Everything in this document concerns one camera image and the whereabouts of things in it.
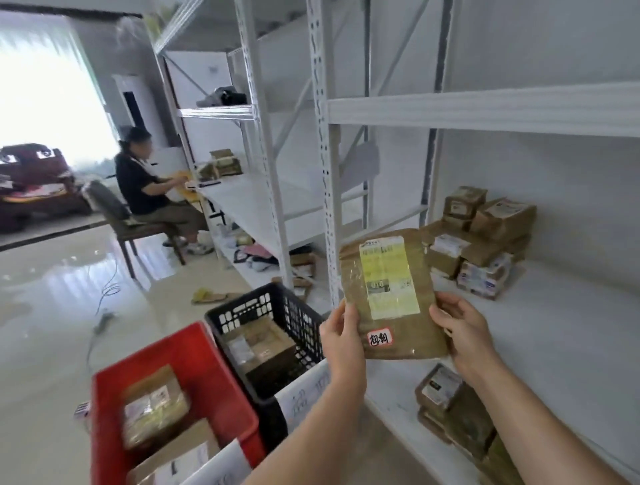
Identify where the person's left forearm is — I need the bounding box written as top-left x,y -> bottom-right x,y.
242,379 -> 369,485

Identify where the yellow table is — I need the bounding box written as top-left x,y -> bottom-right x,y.
172,172 -> 206,203

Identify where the pile of plastic mailer bags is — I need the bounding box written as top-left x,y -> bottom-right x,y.
219,232 -> 281,273

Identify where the brown wooden chair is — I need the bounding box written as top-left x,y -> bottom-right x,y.
87,179 -> 187,279

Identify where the brown parcel with yellow label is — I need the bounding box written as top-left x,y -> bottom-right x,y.
339,229 -> 449,362

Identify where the flattened cardboard strip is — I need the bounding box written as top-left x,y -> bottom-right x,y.
191,288 -> 246,306

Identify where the black objects bundle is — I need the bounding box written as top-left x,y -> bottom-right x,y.
197,85 -> 249,109

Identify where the red plastic crate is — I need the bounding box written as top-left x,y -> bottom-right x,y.
91,322 -> 266,485

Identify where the person's right hand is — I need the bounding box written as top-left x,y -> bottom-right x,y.
429,291 -> 501,383

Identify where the taped cardboard box end label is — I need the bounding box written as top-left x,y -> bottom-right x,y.
443,186 -> 487,221

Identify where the white power strip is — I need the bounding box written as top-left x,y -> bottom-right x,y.
95,309 -> 119,336

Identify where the black plastic basket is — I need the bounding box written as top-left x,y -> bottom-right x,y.
205,282 -> 329,453

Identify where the tape-wrapped parcel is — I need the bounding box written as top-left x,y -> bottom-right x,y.
121,364 -> 191,450

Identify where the cardboard box red outlined sticker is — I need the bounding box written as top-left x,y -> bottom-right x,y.
427,247 -> 463,280

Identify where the person's left hand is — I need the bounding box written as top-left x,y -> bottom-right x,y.
319,298 -> 367,396

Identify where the person's right forearm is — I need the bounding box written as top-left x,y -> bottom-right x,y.
467,359 -> 631,485

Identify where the white curtain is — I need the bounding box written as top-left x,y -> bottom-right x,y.
0,15 -> 121,171

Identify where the dark red sofa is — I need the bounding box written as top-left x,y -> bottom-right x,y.
0,142 -> 93,233

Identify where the grey power cable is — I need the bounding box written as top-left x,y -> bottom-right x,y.
85,259 -> 123,380

